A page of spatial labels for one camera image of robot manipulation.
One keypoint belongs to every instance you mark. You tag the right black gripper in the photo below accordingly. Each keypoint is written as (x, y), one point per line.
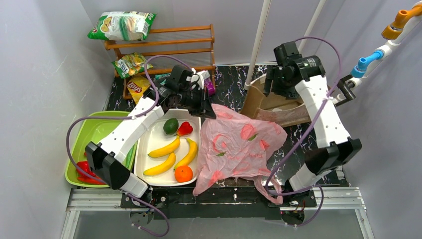
(275, 87)

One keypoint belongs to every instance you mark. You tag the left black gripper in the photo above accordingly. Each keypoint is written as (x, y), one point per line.
(201, 106)

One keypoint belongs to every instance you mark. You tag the pink plastic grocery bag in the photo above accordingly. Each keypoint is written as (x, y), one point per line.
(236, 146)

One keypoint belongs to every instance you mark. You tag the yellow banana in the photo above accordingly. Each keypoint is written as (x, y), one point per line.
(190, 156)
(166, 149)
(163, 167)

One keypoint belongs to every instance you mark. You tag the orange fruit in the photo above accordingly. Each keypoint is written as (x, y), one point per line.
(183, 174)

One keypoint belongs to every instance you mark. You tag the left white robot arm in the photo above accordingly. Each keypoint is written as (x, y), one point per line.
(184, 88)

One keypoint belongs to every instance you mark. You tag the brown burlap tote bag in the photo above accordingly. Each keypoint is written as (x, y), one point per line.
(288, 112)

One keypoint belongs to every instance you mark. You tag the yellow Lays chips bag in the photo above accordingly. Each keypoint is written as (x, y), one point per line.
(137, 86)

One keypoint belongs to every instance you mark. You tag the green yellow snack bag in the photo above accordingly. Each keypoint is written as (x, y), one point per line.
(131, 64)

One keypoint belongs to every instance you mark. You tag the green white chips bag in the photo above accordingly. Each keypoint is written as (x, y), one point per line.
(122, 26)

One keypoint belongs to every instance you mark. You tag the red strawberry toy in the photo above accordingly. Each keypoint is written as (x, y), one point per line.
(185, 129)

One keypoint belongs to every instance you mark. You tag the purple grape candy packet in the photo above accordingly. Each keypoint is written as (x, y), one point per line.
(209, 84)

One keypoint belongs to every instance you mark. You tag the green avocado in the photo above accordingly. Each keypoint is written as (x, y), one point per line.
(171, 126)

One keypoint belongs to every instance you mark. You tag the white rectangular tray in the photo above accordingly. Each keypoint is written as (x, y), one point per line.
(155, 138)

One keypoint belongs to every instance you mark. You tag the teal candy packet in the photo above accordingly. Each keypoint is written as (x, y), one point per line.
(159, 78)

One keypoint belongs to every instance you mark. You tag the black pipe clamp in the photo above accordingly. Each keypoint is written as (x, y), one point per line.
(345, 85)

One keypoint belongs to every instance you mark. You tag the blue pipe valve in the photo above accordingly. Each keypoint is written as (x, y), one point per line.
(361, 67)

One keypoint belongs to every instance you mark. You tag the green cucumber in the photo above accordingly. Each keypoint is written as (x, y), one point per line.
(129, 156)

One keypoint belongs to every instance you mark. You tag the wooden shelf rack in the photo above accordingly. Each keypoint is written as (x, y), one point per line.
(194, 45)

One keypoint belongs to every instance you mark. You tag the orange pipe valve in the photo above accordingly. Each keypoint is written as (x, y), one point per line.
(394, 29)

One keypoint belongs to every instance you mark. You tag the red bell pepper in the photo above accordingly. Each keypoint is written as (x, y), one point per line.
(84, 167)

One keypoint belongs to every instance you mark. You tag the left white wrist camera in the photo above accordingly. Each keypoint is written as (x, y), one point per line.
(199, 77)

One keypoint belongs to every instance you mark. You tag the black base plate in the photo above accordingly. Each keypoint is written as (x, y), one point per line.
(234, 201)

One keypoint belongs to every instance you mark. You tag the white PVC pipe frame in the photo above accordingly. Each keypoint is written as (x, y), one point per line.
(341, 31)

